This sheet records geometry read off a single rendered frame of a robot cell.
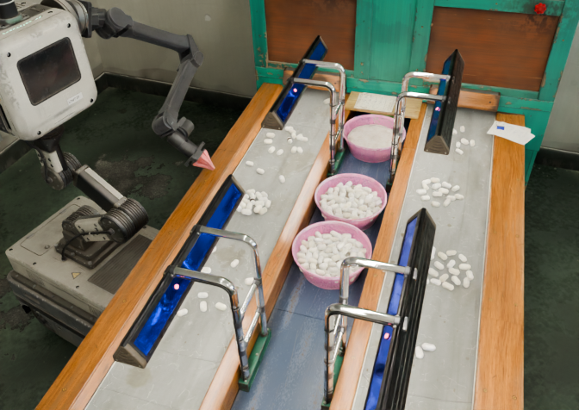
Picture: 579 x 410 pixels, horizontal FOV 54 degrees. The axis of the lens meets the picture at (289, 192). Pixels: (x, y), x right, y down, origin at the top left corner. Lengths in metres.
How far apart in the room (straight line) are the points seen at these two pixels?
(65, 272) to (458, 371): 1.53
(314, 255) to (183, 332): 0.50
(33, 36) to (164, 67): 2.43
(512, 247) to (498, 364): 0.47
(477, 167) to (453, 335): 0.83
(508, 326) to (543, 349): 0.98
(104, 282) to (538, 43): 1.97
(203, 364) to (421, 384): 0.60
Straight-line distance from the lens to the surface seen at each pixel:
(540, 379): 2.66
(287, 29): 2.68
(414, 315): 1.34
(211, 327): 1.75
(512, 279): 1.91
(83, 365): 1.75
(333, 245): 1.94
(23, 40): 1.88
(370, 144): 2.42
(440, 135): 1.84
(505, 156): 2.40
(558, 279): 3.06
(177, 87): 2.27
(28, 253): 2.58
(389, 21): 2.55
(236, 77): 3.97
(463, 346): 1.74
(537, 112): 2.69
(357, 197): 2.14
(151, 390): 1.67
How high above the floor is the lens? 2.13
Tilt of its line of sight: 40 degrees down
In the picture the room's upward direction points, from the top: 3 degrees counter-clockwise
